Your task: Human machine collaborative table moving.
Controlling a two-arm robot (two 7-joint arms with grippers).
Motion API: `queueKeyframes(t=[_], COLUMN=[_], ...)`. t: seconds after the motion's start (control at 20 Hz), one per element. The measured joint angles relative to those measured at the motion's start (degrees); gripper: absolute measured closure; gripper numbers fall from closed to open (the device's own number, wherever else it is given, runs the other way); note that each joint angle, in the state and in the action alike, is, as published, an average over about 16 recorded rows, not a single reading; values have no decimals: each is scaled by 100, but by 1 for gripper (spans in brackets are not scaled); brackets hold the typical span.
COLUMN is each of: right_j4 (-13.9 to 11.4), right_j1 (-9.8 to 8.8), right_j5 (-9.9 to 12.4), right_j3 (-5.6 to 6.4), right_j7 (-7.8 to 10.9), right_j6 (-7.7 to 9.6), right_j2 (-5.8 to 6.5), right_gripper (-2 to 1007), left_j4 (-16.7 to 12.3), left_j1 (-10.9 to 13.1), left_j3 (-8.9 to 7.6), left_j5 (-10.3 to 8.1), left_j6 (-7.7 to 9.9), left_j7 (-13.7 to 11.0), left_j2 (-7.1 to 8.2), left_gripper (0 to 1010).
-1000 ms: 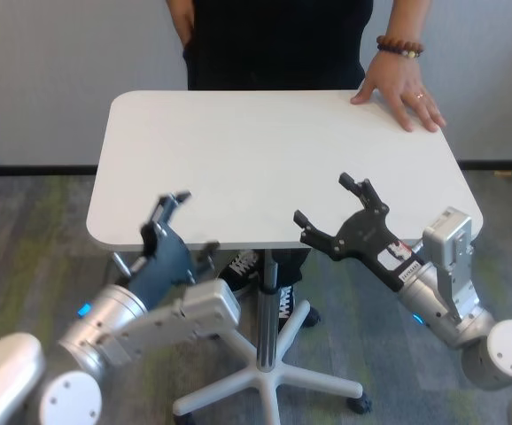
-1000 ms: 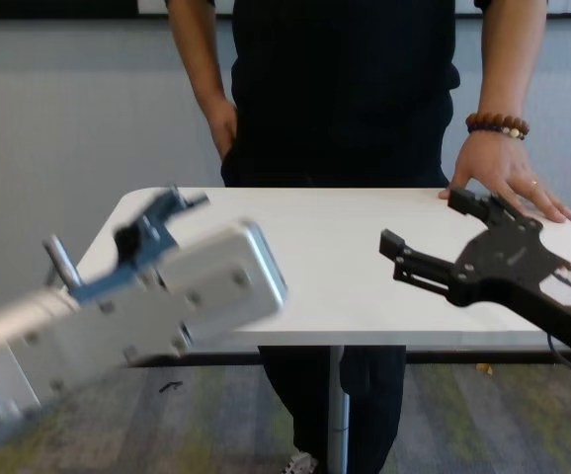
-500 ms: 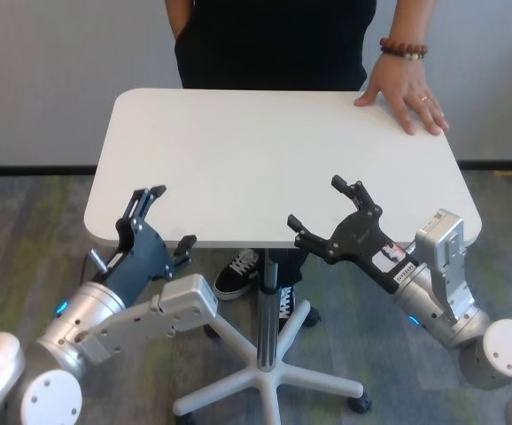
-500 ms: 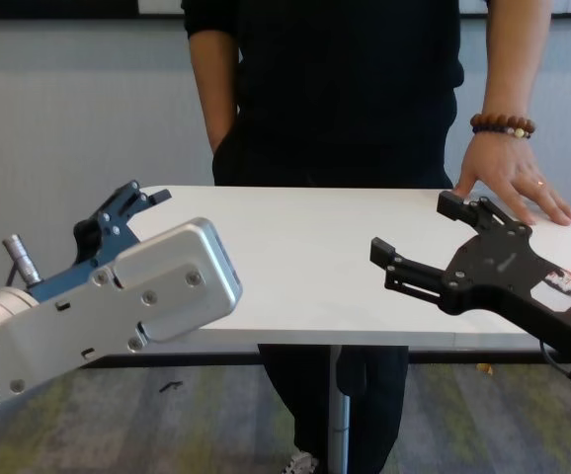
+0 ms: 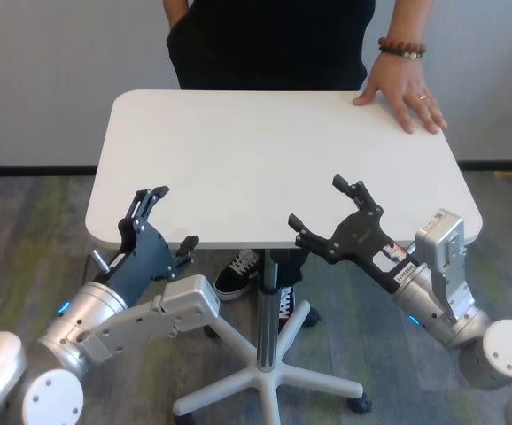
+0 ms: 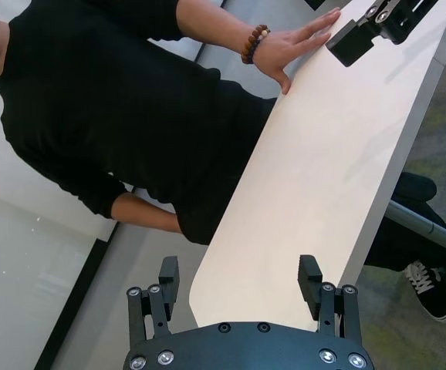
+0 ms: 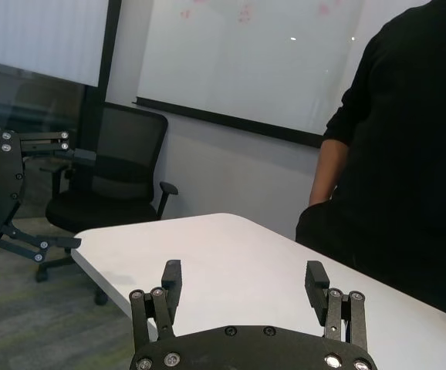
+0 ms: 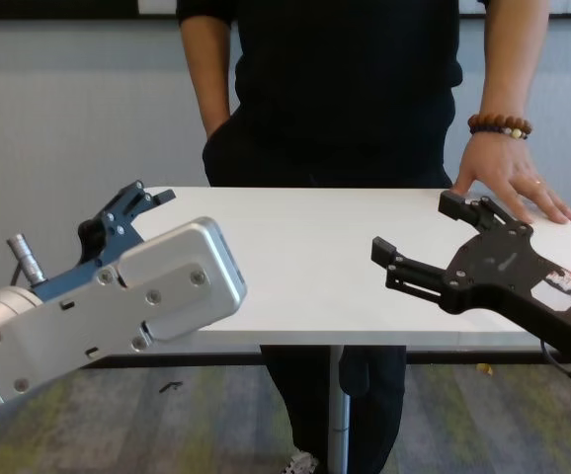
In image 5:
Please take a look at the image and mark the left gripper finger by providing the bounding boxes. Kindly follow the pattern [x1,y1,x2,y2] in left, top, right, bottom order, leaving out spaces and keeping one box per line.
[173,235,200,276]
[125,184,170,222]

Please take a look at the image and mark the person's left hand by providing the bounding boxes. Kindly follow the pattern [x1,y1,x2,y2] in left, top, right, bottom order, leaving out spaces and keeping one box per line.
[352,56,448,135]

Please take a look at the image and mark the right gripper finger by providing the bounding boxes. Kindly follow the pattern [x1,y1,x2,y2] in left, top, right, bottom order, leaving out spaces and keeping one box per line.
[331,174,384,217]
[286,213,333,260]

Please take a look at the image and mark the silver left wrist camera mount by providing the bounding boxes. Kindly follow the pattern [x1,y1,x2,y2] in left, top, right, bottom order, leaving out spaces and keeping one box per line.
[78,274,220,365]

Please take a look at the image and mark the brown wooden bead bracelet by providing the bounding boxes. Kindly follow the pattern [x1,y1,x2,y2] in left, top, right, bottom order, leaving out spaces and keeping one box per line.
[377,36,428,58]

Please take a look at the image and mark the black sneaker white laces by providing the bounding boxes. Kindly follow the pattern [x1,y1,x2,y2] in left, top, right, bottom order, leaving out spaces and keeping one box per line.
[213,248,261,302]
[276,285,298,338]

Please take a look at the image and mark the person's left forearm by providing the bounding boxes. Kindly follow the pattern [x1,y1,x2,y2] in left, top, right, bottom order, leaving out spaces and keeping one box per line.
[386,0,429,45]

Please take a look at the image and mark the black right sneaker white laces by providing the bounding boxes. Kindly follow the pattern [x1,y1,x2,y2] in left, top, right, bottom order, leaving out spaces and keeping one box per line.
[213,248,261,302]

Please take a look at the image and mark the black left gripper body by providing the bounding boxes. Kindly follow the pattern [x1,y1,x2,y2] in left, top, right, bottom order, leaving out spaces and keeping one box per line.
[94,216,178,306]

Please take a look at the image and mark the black left sneaker white laces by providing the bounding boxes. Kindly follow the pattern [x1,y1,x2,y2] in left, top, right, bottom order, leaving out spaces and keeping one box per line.
[276,285,298,338]

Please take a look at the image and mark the person's right forearm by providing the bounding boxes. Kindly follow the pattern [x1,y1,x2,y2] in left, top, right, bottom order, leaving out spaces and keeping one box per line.
[161,0,191,24]

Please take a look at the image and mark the person in black shirt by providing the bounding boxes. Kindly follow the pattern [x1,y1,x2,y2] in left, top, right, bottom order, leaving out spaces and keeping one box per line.
[167,26,368,289]

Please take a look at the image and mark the left gripper grey cable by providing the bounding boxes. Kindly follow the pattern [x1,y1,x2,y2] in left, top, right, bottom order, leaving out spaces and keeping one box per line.
[88,249,112,272]

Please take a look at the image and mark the dark blue bead bracelet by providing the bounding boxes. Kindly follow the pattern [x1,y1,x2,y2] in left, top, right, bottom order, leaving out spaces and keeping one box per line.
[379,48,425,61]

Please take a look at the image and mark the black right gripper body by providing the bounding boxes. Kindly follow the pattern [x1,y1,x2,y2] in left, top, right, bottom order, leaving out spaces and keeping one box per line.
[324,207,418,294]

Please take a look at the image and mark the white rolling pedestal table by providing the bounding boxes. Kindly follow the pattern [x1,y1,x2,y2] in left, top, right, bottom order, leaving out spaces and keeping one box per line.
[85,89,485,418]

